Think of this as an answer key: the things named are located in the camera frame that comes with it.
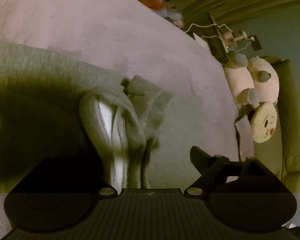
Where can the black flat stand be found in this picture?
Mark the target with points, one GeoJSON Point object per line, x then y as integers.
{"type": "Point", "coordinates": [216, 33]}

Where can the pink plush toy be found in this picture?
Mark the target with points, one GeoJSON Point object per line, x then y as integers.
{"type": "Point", "coordinates": [240, 80]}

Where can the green curtain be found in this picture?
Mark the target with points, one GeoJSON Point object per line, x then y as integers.
{"type": "Point", "coordinates": [227, 2]}

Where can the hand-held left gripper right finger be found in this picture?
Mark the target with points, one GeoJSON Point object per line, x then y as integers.
{"type": "Point", "coordinates": [198, 156]}

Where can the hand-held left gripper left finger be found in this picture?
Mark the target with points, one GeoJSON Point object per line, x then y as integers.
{"type": "Point", "coordinates": [90, 175]}

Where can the orange and white items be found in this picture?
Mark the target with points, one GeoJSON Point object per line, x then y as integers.
{"type": "Point", "coordinates": [162, 8]}

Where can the round yellow face pillow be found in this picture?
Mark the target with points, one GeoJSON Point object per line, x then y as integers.
{"type": "Point", "coordinates": [265, 122]}

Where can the green cushion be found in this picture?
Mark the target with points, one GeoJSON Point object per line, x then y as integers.
{"type": "Point", "coordinates": [290, 130]}

